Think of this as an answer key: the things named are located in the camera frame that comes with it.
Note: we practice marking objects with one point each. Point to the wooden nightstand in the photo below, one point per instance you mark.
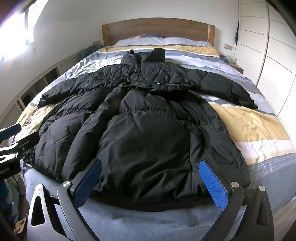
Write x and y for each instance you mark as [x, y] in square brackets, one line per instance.
[237, 67]

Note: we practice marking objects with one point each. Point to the wall socket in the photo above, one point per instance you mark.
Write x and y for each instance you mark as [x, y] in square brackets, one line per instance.
[96, 42]
[228, 47]

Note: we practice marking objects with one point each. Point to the blue grey blanket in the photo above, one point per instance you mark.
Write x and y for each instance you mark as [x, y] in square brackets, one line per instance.
[129, 222]

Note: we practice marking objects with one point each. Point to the white pillow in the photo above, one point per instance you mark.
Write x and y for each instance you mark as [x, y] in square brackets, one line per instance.
[185, 41]
[136, 42]

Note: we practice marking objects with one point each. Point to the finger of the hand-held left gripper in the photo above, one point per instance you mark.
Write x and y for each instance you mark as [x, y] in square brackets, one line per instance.
[11, 130]
[27, 141]

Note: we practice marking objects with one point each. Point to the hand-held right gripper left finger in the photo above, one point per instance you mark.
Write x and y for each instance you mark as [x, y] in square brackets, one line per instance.
[89, 183]

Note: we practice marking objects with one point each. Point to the blue knitted cloth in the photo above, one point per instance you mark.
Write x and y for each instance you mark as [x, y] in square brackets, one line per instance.
[89, 52]

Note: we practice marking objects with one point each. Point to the tan patterned cloth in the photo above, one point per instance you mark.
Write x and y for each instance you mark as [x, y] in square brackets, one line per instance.
[20, 226]

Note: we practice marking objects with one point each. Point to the window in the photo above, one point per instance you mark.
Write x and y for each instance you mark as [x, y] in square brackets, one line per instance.
[13, 32]

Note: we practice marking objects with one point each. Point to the bottles on nightstand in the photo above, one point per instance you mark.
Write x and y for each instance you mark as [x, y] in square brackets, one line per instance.
[227, 58]

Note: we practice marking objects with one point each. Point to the black puffer jacket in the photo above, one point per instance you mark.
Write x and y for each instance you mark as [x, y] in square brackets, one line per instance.
[143, 129]

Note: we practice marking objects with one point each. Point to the wooden headboard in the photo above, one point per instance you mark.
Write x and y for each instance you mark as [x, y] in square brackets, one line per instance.
[159, 27]

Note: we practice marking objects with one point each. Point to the striped duvet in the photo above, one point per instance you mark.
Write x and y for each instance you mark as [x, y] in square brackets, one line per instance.
[242, 120]

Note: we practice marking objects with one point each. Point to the white wardrobe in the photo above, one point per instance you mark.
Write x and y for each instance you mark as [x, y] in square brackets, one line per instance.
[272, 46]

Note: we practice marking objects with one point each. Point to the blue pillow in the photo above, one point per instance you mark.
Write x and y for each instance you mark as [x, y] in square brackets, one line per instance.
[150, 35]

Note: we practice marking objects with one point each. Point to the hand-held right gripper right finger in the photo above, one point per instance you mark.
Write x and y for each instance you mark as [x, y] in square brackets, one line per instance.
[214, 185]

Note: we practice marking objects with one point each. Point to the white shelf unit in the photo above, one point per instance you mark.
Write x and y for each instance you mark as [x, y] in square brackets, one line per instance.
[34, 85]

